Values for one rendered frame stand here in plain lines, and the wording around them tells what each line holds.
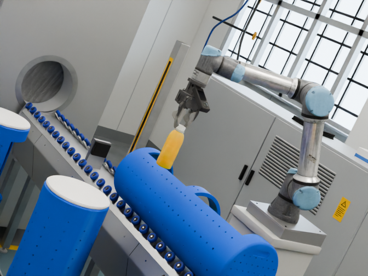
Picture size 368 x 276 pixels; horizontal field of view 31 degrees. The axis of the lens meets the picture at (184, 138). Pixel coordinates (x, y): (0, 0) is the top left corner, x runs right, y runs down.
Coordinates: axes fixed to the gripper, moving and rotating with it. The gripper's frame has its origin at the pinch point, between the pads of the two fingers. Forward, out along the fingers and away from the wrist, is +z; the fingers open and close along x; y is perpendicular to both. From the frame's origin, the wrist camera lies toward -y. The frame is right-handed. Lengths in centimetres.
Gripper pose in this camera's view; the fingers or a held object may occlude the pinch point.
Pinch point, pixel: (180, 127)
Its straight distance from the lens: 271.1
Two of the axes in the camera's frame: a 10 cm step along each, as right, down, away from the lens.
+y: -5.1, -3.9, 7.6
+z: -4.1, 8.9, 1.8
